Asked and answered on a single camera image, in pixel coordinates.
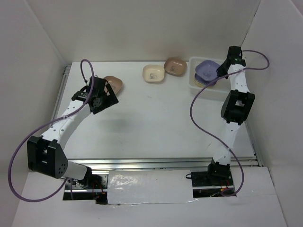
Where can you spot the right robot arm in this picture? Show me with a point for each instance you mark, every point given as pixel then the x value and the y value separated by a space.
pixel 235 110

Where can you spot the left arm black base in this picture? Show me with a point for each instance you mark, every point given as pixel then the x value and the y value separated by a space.
pixel 95 189

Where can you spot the brown panda plate back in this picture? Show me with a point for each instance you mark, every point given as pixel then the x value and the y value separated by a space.
pixel 175 66

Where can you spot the cream panda plate back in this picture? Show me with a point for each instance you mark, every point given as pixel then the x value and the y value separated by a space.
pixel 153 73

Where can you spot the brown panda plate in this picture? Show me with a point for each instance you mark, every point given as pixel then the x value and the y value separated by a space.
pixel 115 83
pixel 175 66

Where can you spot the white taped cover panel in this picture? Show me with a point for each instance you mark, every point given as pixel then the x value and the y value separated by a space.
pixel 149 187

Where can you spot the purple panda plate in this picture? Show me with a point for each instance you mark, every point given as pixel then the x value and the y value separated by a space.
pixel 206 71
pixel 200 82

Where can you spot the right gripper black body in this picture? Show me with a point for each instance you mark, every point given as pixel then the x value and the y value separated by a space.
pixel 222 71

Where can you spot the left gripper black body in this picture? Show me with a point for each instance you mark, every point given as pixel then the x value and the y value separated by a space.
pixel 106 101

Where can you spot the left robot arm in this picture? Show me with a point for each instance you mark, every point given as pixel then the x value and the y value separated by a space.
pixel 45 154

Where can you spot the white plastic basket bin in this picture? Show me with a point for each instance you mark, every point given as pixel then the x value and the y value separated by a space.
pixel 217 92

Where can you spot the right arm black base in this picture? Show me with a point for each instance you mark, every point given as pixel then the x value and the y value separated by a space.
pixel 216 181

